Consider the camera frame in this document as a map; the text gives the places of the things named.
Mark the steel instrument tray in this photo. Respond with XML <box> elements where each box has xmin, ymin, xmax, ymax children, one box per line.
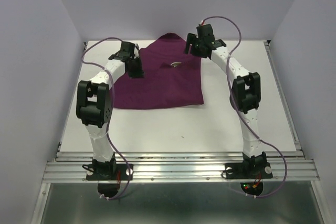
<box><xmin>170</xmin><ymin>62</ymin><xmax>182</xmax><ymax>68</ymax></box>

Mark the purple cloth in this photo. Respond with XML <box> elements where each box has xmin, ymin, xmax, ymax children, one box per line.
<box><xmin>114</xmin><ymin>33</ymin><xmax>204</xmax><ymax>110</ymax></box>

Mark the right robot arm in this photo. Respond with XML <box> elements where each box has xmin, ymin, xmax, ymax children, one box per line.
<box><xmin>184</xmin><ymin>24</ymin><xmax>263</xmax><ymax>158</ymax></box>

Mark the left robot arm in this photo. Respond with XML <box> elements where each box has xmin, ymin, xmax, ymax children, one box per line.
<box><xmin>76</xmin><ymin>41</ymin><xmax>144</xmax><ymax>179</ymax></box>

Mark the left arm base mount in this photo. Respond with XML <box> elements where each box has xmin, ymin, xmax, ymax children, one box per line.
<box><xmin>82</xmin><ymin>155</ymin><xmax>134</xmax><ymax>200</ymax></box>

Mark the aluminium front rail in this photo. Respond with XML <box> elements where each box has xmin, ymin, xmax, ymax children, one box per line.
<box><xmin>43</xmin><ymin>151</ymin><xmax>320</xmax><ymax>183</ymax></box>

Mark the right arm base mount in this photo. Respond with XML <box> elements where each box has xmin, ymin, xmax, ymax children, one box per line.
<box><xmin>221</xmin><ymin>152</ymin><xmax>273</xmax><ymax>198</ymax></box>

